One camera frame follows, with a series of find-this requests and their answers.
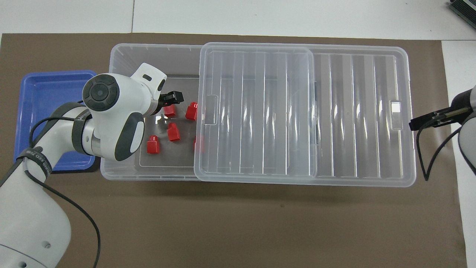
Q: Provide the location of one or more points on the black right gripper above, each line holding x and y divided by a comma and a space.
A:
459, 102

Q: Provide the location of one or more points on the clear plastic storage box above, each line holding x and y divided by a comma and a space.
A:
178, 59

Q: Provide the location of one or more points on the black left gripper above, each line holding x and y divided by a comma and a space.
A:
163, 102

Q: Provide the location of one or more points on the red plastic block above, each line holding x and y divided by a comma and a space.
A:
153, 145
197, 143
192, 111
170, 111
173, 133

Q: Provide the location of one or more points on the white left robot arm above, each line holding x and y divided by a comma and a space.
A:
37, 223

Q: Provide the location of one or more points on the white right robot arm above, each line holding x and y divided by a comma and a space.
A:
469, 149

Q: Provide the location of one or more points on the brown table mat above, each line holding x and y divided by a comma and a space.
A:
223, 223

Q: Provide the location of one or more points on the black box latch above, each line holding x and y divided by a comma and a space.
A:
316, 111

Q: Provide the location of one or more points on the blue plastic tray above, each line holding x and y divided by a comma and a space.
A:
44, 96

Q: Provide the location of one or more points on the clear plastic box lid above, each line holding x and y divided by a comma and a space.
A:
353, 111

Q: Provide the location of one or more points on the black ribbed device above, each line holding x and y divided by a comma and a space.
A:
465, 7

